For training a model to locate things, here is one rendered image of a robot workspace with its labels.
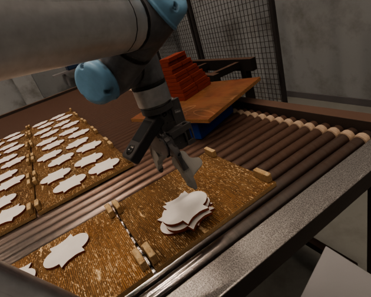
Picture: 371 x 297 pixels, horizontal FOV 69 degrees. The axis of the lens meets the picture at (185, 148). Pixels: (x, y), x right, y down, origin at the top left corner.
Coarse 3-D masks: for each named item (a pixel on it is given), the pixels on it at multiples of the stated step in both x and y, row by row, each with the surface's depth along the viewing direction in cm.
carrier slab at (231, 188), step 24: (216, 168) 94; (240, 168) 89; (144, 192) 93; (168, 192) 89; (216, 192) 82; (240, 192) 78; (264, 192) 76; (120, 216) 85; (144, 216) 81; (216, 216) 72; (144, 240) 72; (168, 240) 70; (192, 240) 67; (168, 264) 65
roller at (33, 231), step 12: (216, 132) 126; (192, 144) 121; (144, 168) 113; (120, 180) 110; (108, 192) 106; (84, 204) 102; (60, 216) 99; (36, 228) 97; (12, 240) 94; (0, 252) 92
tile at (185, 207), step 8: (200, 192) 74; (176, 200) 74; (184, 200) 73; (192, 200) 72; (200, 200) 71; (168, 208) 72; (176, 208) 71; (184, 208) 70; (192, 208) 69; (200, 208) 68; (208, 208) 67; (168, 216) 69; (176, 216) 68; (184, 216) 67; (192, 216) 66; (168, 224) 66; (176, 224) 66
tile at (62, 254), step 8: (64, 240) 81; (72, 240) 80; (80, 240) 79; (88, 240) 79; (56, 248) 79; (64, 248) 78; (72, 248) 77; (80, 248) 76; (48, 256) 77; (56, 256) 76; (64, 256) 75; (72, 256) 74; (48, 264) 74; (56, 264) 73; (64, 264) 72
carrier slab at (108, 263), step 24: (96, 216) 89; (96, 240) 78; (120, 240) 75; (24, 264) 78; (72, 264) 72; (96, 264) 70; (120, 264) 67; (72, 288) 65; (96, 288) 63; (120, 288) 61
